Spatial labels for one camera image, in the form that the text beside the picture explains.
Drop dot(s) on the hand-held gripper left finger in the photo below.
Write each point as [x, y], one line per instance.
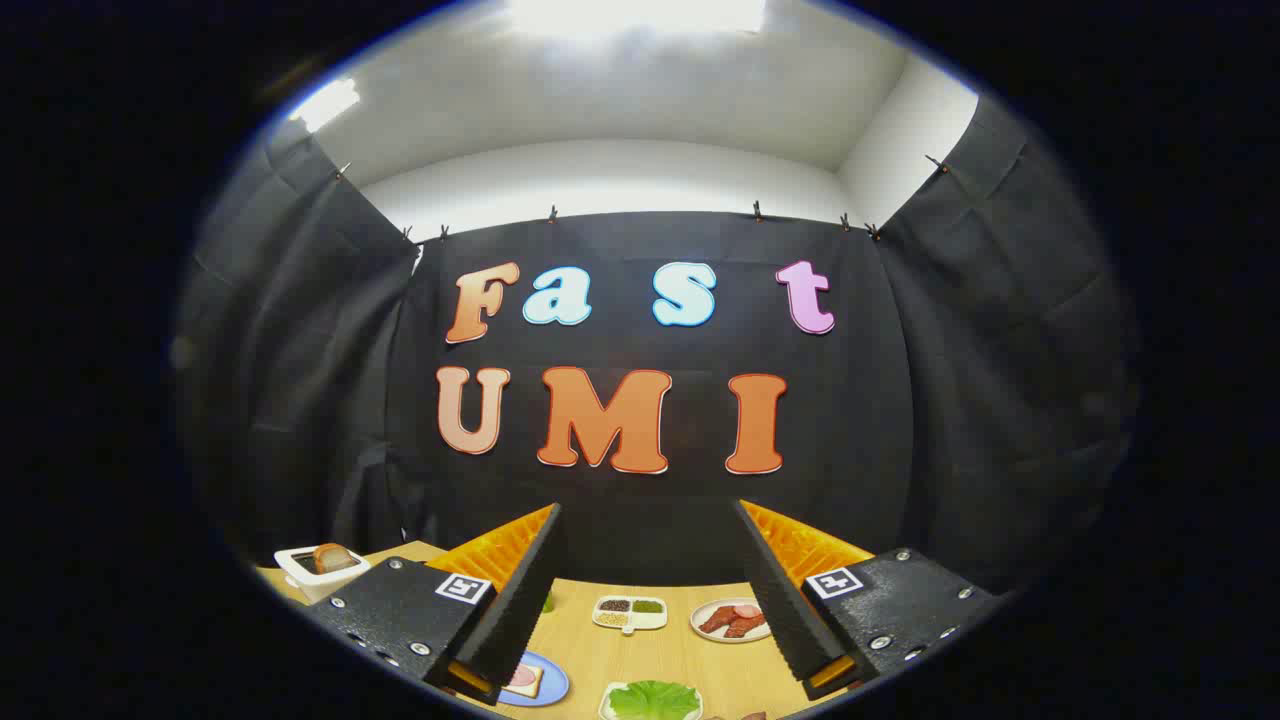
[520, 590]

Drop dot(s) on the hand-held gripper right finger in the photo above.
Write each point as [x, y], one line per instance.
[775, 590]

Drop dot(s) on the green lettuce leaf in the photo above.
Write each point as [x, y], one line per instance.
[652, 700]

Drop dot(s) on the toasted bread slice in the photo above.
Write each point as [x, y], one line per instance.
[332, 558]

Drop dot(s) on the pink sausage slice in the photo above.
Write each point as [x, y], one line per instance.
[748, 610]

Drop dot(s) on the brown meat piece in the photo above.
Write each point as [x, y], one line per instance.
[748, 627]
[716, 620]

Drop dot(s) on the white round plate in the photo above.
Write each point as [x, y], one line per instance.
[705, 608]

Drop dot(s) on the pink ham slice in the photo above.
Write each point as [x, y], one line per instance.
[523, 677]

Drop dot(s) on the pile of yellow soybeans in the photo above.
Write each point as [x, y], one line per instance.
[612, 619]

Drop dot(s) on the white bread slice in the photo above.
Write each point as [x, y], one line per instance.
[528, 690]

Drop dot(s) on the blue round plate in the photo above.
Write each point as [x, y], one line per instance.
[555, 685]

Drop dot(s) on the white divided dish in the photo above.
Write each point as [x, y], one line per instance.
[630, 620]

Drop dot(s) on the white square plate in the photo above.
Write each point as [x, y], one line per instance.
[603, 706]

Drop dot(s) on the black backdrop cloth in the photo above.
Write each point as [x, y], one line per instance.
[640, 500]

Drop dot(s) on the white toaster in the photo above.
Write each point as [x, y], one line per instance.
[300, 575]

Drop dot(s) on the small ceiling light panel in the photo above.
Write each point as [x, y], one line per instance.
[325, 103]

